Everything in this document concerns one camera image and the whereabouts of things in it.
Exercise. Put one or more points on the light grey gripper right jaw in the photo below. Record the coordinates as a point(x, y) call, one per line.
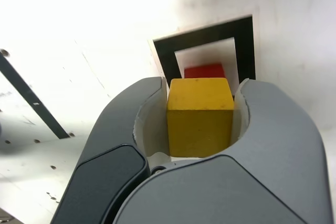
point(223, 197)

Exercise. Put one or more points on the black tape strip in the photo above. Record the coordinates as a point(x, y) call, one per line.
point(31, 98)

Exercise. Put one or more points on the yellow cube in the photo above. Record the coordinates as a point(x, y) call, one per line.
point(199, 124)

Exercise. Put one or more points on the red cube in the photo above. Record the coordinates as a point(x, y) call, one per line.
point(204, 71)

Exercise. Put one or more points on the black tape square outline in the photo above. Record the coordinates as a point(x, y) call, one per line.
point(162, 56)

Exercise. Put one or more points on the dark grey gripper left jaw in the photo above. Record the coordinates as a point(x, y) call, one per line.
point(110, 171)

